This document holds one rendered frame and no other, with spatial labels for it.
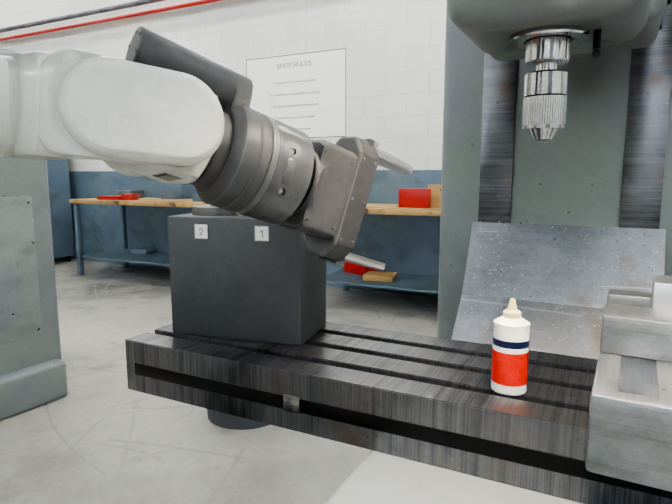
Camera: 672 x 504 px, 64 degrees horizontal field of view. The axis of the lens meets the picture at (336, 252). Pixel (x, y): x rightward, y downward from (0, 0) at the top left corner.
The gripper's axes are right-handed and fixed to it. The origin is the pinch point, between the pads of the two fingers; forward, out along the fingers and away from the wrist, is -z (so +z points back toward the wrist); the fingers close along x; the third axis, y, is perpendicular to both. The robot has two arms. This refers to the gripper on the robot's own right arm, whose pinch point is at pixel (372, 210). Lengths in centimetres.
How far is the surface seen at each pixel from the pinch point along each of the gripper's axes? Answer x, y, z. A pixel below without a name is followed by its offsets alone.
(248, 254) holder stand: -8.9, 27.9, -2.5
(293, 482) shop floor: -92, 115, -94
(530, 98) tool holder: 17.6, -4.4, -14.0
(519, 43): 23.9, -1.8, -12.7
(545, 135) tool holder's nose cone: 14.2, -5.8, -16.6
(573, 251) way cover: 7, 8, -53
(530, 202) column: 14, 17, -49
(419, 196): 62, 279, -274
